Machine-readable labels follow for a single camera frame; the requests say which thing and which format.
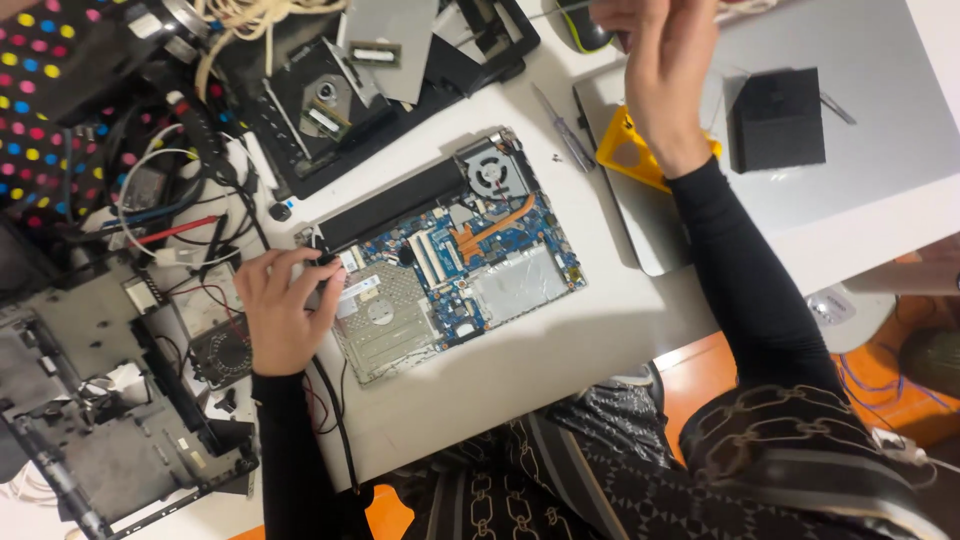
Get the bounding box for black laptop base with drive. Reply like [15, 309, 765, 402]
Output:
[223, 0, 543, 202]

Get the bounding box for white round device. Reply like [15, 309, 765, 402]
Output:
[804, 283, 899, 355]

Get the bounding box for black and green mouse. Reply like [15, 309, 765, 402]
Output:
[555, 0, 618, 56]

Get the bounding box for small metal tweezers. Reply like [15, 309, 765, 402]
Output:
[819, 90, 858, 127]

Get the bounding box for silver perforated drive caddy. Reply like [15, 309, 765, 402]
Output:
[330, 258, 445, 387]

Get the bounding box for silver closed laptop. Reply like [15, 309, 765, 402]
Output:
[573, 0, 960, 278]

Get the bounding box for red multimeter probe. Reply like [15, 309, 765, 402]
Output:
[126, 213, 228, 250]

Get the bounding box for analog multimeter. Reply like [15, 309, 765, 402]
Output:
[166, 261, 258, 393]

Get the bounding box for copper heat pipe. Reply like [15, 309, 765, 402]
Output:
[450, 192, 538, 265]

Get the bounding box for black stripped laptop chassis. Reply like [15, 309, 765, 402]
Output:
[0, 253, 262, 540]

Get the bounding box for blue wire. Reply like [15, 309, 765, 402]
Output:
[834, 351, 955, 415]

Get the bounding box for person's left hand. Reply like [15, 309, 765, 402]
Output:
[232, 247, 348, 378]

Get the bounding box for cream cable bundle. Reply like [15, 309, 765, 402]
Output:
[193, 0, 351, 105]

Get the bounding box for person's right hand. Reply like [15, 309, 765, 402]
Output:
[588, 0, 721, 180]

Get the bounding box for thin black cable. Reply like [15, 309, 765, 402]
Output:
[309, 234, 363, 498]

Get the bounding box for grey metal cover plate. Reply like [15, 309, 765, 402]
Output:
[337, 0, 441, 106]

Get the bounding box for blue laptop motherboard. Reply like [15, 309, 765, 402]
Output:
[296, 191, 588, 354]

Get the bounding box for clear purple handle screwdriver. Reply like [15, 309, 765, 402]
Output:
[530, 82, 598, 174]

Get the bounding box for black external hard drive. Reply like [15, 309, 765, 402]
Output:
[729, 66, 828, 176]

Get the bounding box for grey laptop cooling fan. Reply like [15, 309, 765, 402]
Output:
[454, 129, 540, 204]

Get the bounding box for polka dot black cloth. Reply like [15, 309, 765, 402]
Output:
[0, 0, 226, 230]

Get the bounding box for silver foil shield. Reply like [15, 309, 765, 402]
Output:
[471, 243, 573, 328]

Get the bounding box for long black laptop battery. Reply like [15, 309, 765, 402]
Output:
[318, 156, 471, 253]

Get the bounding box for white looped cable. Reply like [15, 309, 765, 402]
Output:
[115, 123, 249, 270]

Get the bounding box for yellow plastic pry tool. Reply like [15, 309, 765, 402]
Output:
[595, 104, 724, 195]

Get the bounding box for green memory module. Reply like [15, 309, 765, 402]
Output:
[302, 105, 354, 142]
[348, 40, 403, 69]

